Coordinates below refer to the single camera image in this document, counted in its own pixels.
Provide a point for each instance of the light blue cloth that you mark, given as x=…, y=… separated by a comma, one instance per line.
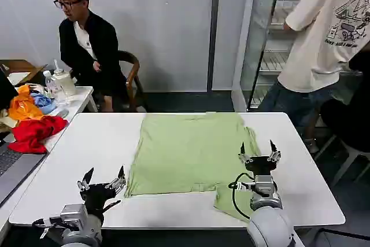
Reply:
x=43, y=102

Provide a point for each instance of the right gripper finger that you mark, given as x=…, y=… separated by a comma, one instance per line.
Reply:
x=244, y=157
x=274, y=156

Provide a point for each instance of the glass door display fridge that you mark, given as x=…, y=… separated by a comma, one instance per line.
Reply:
x=260, y=41

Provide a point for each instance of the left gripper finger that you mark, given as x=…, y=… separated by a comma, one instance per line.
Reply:
x=118, y=183
x=85, y=182

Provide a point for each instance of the light green shirt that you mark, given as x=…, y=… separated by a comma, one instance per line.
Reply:
x=188, y=154

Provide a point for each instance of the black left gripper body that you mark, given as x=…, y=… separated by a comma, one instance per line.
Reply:
x=96, y=193

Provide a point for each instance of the clear water bottle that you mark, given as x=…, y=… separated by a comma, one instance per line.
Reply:
x=50, y=83

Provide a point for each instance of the white side table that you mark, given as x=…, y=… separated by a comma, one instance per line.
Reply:
x=81, y=96

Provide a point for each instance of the red cloth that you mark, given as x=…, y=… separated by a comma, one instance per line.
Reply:
x=34, y=135

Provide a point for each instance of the seated person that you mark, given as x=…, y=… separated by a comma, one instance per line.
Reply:
x=92, y=44

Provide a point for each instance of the orange cloth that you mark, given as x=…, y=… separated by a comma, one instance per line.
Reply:
x=24, y=105

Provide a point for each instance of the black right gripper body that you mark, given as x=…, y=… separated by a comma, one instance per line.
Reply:
x=261, y=166

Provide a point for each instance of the grey computer mouse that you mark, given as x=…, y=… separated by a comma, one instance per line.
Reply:
x=63, y=113

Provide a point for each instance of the grey laptop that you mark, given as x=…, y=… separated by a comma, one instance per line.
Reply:
x=14, y=169

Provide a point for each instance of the dark wooden chair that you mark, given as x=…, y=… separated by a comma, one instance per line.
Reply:
x=133, y=70

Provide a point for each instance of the brown cardboard box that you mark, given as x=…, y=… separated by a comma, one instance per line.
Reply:
x=20, y=67

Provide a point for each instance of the seated person's right hand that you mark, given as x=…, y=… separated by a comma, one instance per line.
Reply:
x=97, y=66

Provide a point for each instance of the person in white shirt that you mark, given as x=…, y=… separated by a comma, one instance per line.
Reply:
x=321, y=41

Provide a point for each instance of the beige cloth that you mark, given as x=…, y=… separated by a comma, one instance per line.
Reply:
x=5, y=121

